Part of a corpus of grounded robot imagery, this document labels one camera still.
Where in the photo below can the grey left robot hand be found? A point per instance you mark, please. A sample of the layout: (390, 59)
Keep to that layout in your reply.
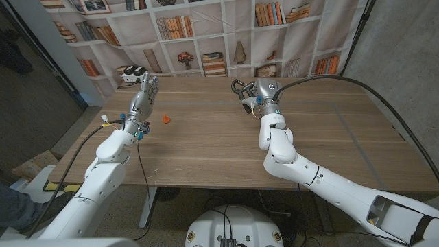
(140, 103)

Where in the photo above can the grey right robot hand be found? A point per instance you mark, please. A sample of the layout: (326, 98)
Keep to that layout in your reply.
(267, 92)

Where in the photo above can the black grip strengthener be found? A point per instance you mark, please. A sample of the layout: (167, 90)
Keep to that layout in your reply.
(241, 91)

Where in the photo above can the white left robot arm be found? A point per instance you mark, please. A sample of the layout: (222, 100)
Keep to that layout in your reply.
(99, 178)

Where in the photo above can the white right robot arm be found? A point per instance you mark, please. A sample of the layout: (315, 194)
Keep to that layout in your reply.
(326, 185)

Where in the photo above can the white power strip black plugs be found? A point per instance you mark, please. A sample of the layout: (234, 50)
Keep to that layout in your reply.
(132, 75)

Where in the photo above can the small orange object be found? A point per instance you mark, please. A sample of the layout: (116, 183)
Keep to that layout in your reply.
(166, 119)

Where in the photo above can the printed bookshelf backdrop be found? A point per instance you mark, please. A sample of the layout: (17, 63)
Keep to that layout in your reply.
(212, 37)

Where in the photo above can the white table leg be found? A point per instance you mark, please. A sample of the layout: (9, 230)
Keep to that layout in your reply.
(149, 206)

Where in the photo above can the black backdrop stand pole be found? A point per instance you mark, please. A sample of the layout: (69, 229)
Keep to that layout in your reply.
(358, 34)

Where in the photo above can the black shoe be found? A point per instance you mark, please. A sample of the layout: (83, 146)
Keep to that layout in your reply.
(56, 206)

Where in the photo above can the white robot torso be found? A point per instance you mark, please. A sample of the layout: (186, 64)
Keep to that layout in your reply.
(240, 223)

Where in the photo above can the black box on torso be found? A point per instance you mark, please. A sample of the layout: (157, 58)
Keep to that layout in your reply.
(227, 243)

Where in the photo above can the person's leg in jeans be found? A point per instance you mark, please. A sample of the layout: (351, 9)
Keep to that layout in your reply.
(17, 209)

